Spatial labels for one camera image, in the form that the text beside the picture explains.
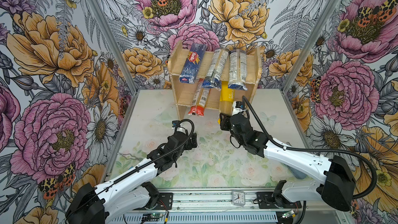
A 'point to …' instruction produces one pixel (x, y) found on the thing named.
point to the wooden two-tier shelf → (184, 92)
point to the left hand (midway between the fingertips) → (187, 139)
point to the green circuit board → (155, 215)
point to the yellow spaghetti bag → (226, 100)
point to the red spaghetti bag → (199, 99)
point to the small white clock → (238, 198)
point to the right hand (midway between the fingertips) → (222, 119)
